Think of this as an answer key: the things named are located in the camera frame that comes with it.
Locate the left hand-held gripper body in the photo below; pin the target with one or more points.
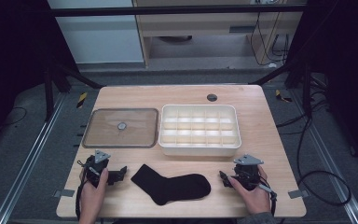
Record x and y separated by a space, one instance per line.
95 168

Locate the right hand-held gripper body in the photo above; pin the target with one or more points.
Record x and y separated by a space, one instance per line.
247 172

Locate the white divided storage box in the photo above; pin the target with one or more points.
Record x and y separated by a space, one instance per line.
199 130

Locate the black sock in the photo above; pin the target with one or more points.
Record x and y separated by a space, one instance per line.
171 186

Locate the person's left hand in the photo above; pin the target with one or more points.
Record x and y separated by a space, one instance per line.
91 197

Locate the person's right hand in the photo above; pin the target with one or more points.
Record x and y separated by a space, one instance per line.
256 199

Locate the transparent box lid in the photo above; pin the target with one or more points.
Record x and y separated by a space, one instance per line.
136 133

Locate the yellow black striped tape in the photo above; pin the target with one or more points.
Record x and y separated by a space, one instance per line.
281 96
81 100

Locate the black metal stand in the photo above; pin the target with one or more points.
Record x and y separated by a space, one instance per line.
48 93
306 90

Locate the white cabinet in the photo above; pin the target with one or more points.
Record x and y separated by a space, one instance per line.
99 37

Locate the dark curtain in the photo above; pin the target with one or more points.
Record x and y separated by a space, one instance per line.
348 68
12 62

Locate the aluminium floor rail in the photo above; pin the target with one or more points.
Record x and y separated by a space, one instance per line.
28 155
329 155

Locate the black horizontal frame bar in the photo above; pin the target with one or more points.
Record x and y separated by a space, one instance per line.
177 11

